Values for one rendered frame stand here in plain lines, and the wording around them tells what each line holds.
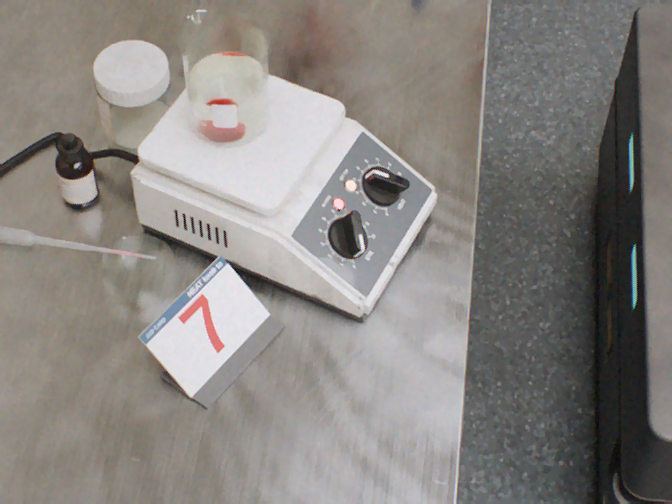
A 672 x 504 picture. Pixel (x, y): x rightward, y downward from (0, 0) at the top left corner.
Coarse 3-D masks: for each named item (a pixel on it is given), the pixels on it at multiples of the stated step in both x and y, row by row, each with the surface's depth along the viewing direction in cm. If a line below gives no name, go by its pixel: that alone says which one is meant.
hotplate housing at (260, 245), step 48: (336, 144) 101; (144, 192) 99; (192, 192) 97; (432, 192) 104; (192, 240) 101; (240, 240) 98; (288, 240) 96; (288, 288) 100; (336, 288) 96; (384, 288) 99
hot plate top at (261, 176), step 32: (288, 96) 101; (320, 96) 101; (160, 128) 99; (288, 128) 99; (320, 128) 99; (160, 160) 97; (192, 160) 97; (224, 160) 97; (256, 160) 97; (288, 160) 97; (224, 192) 95; (256, 192) 95; (288, 192) 95
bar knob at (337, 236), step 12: (348, 216) 97; (360, 216) 97; (336, 228) 97; (348, 228) 97; (360, 228) 96; (336, 240) 97; (348, 240) 97; (360, 240) 96; (336, 252) 97; (348, 252) 97; (360, 252) 96
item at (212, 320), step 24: (216, 288) 97; (240, 288) 98; (192, 312) 96; (216, 312) 97; (240, 312) 98; (168, 336) 94; (192, 336) 95; (216, 336) 96; (168, 360) 94; (192, 360) 95
